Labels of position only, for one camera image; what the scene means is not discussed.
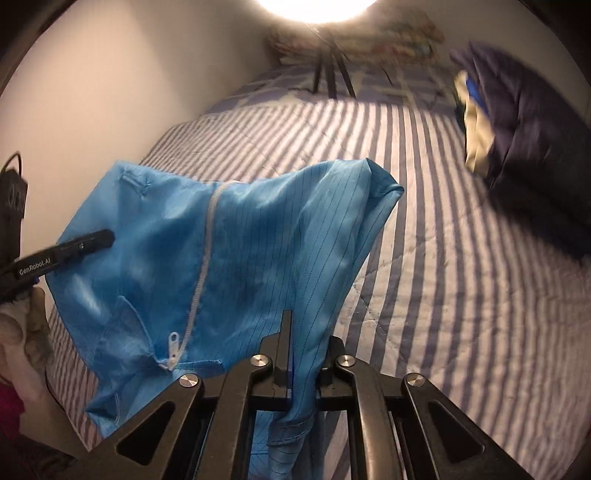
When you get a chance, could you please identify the navy puffer jacket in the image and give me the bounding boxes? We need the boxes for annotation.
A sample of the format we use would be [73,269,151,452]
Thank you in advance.
[450,41,591,264]

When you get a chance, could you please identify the blue folded garment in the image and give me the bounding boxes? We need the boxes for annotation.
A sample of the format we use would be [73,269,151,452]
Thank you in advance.
[464,78,490,116]

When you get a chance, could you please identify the folded floral quilt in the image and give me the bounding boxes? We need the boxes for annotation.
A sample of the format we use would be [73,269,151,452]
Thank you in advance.
[265,18,446,70]

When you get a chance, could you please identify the light blue jacket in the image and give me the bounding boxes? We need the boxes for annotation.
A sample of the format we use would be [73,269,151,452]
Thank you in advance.
[46,158,404,480]

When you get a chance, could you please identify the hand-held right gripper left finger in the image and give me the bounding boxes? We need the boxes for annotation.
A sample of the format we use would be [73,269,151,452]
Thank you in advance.
[88,310,294,480]

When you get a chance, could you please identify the person's left forearm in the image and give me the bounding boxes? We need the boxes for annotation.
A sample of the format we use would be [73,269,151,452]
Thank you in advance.
[0,300,33,384]

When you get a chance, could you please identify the striped bed mattress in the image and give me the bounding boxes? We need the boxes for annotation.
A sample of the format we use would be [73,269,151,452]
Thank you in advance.
[46,99,591,480]

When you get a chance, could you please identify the person's left hand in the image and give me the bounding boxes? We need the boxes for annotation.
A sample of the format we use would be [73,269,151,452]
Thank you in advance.
[25,288,54,367]

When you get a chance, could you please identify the cream folded garment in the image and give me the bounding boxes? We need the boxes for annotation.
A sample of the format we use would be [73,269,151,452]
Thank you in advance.
[455,69,497,178]

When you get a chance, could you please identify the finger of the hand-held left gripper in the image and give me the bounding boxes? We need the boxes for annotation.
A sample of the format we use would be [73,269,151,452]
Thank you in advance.
[51,229,115,264]

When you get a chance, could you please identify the black tripod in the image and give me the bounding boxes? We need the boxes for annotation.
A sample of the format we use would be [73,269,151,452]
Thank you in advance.
[311,28,357,99]

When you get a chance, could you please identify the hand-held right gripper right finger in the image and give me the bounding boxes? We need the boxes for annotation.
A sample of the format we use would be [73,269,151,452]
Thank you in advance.
[316,337,532,480]

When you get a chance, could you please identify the person's magenta clothing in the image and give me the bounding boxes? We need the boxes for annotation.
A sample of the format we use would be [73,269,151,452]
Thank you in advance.
[0,383,26,428]

